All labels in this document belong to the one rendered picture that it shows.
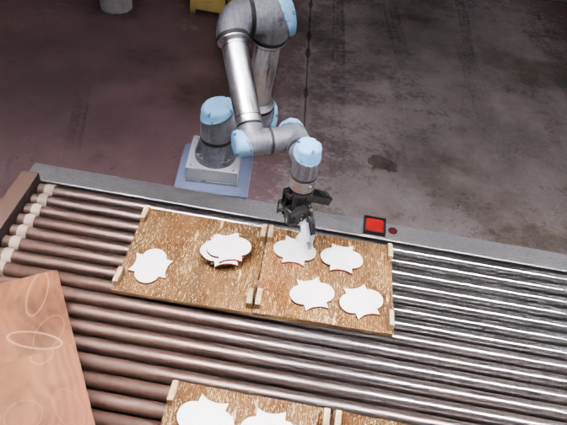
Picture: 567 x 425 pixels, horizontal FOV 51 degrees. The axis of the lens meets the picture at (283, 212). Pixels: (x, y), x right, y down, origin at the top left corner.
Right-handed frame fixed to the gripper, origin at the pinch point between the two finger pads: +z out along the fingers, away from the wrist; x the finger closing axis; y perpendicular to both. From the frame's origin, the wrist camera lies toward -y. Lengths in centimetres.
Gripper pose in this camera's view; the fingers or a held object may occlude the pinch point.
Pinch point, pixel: (299, 233)
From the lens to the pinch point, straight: 185.0
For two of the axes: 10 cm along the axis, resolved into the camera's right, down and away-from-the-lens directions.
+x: 5.0, 6.4, -5.8
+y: -8.6, 2.8, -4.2
